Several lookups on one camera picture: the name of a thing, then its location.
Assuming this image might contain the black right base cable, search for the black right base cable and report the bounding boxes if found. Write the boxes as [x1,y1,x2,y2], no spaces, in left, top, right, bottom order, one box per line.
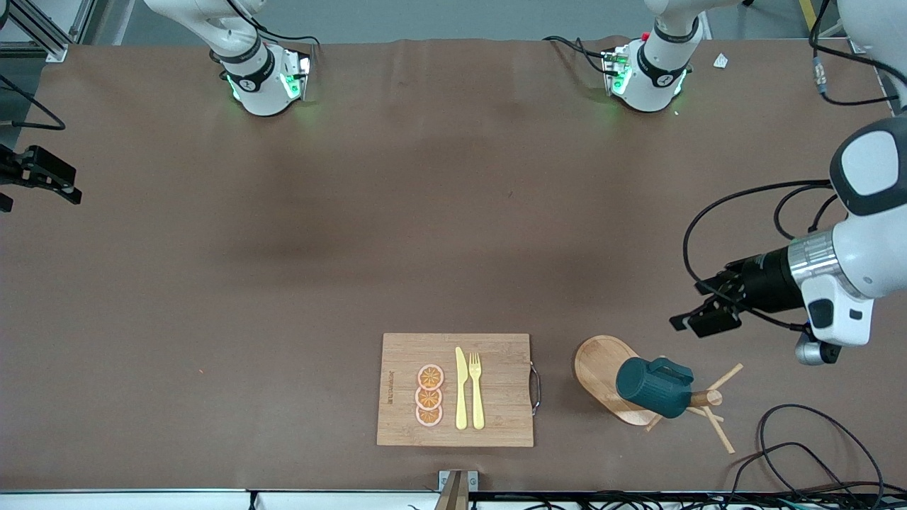
[241,14,317,50]

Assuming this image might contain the black cable bundle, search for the black cable bundle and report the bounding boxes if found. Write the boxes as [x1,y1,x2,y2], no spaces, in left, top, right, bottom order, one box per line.
[407,492,907,510]

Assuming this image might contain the black base cable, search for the black base cable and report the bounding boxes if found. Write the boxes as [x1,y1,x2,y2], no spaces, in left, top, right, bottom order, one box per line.
[544,35,617,75]
[241,14,317,50]

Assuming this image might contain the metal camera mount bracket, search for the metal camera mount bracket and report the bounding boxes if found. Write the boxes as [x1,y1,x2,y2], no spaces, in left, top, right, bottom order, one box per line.
[434,470,479,510]

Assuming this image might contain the yellow plastic fork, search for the yellow plastic fork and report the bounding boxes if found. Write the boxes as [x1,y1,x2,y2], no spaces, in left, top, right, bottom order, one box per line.
[468,352,485,431]

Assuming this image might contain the yellow plastic knife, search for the yellow plastic knife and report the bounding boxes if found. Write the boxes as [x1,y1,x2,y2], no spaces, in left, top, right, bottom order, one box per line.
[455,346,469,431]

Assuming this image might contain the dark teal mug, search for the dark teal mug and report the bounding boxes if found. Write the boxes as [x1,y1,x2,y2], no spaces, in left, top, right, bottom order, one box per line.
[615,356,695,419]

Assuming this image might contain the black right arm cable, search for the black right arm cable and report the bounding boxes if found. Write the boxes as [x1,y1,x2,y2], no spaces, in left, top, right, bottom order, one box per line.
[0,74,66,134]

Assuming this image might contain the black looped cable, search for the black looped cable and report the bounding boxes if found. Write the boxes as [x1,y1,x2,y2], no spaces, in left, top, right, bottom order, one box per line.
[758,404,886,500]
[730,443,851,497]

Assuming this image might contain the wooden cutting board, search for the wooden cutting board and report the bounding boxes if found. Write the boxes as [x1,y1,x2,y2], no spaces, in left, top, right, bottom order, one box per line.
[376,333,543,448]

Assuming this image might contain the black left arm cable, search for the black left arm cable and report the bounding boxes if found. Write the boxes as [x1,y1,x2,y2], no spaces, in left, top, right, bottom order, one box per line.
[682,0,907,334]

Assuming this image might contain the aluminium frame profile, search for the aluminium frame profile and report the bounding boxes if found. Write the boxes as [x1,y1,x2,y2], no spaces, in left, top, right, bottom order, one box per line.
[0,0,96,63]

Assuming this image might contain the black left base cable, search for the black left base cable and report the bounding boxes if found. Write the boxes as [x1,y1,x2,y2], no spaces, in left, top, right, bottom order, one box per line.
[544,35,617,75]

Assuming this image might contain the brown table mat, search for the brown table mat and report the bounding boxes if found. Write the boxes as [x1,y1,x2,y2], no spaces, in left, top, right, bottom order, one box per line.
[0,35,907,493]

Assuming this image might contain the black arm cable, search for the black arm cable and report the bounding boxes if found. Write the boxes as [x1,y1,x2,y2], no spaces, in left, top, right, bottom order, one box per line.
[682,0,907,334]
[0,74,66,134]

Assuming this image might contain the wooden mug rack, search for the wooden mug rack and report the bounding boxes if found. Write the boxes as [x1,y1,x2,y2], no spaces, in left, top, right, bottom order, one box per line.
[574,335,745,455]

